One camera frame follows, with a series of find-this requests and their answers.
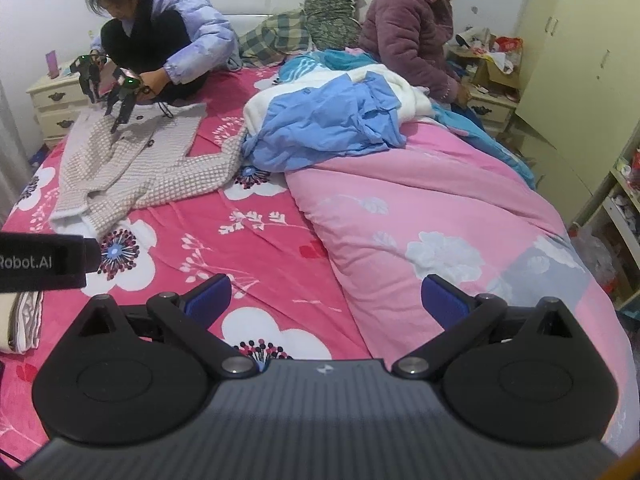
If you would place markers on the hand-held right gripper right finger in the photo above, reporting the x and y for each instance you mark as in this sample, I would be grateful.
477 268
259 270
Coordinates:
442 300

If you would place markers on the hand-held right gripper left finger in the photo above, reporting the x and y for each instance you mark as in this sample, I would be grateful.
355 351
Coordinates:
212 300

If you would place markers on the blue shirt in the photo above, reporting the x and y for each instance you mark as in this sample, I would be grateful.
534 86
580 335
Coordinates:
325 120

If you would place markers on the folded white garment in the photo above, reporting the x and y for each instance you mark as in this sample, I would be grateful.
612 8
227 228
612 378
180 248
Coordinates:
31 320

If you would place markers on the pink floral bed sheet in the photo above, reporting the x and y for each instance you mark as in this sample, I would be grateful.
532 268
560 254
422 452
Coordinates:
175 220

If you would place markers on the pale pink floral quilt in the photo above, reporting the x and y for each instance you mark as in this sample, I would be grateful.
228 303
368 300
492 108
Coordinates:
400 200

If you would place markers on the beige knit cardigan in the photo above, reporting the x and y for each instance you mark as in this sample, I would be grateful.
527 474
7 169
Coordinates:
125 160

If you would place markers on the cream nightstand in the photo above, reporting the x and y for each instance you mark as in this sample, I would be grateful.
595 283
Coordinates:
50 110
492 110

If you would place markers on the clear plastic bag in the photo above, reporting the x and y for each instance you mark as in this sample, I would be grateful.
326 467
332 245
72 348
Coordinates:
595 255

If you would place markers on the teal blanket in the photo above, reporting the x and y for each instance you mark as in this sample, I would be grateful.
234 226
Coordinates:
500 150

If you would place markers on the white shelf rack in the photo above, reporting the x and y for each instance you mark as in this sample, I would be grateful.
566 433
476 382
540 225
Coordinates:
617 210

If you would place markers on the pink phone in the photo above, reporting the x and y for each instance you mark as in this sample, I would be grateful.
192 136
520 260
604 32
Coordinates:
52 64

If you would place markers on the white fleece blanket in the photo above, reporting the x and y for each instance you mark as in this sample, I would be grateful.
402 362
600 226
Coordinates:
415 102

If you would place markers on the cardboard box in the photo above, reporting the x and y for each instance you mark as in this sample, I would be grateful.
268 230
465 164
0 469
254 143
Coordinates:
495 77

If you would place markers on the teal striped garment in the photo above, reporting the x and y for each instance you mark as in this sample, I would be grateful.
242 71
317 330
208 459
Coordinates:
305 67

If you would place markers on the plaid cloth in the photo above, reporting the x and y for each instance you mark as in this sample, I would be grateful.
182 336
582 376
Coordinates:
280 35

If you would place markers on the cream wardrobe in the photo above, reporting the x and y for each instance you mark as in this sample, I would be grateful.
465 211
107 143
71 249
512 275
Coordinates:
590 60

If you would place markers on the grey patterned pillow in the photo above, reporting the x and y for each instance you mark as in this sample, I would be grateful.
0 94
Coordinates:
330 10

